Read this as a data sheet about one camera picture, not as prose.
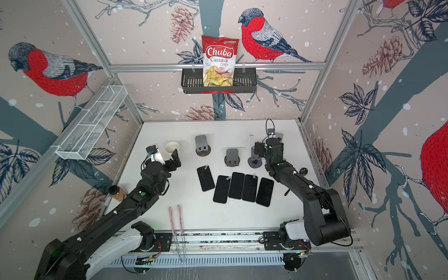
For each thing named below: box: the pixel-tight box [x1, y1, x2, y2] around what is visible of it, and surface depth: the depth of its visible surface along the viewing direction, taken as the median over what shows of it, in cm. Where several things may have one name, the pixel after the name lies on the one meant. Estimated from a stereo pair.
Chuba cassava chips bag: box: [201, 35, 240, 87], surface depth 86 cm
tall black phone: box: [255, 177, 275, 208], surface depth 90 cm
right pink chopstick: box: [177, 204, 185, 264], surface depth 79 cm
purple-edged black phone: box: [196, 164, 216, 192], surface depth 95 cm
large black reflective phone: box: [212, 175, 231, 204], surface depth 91 cm
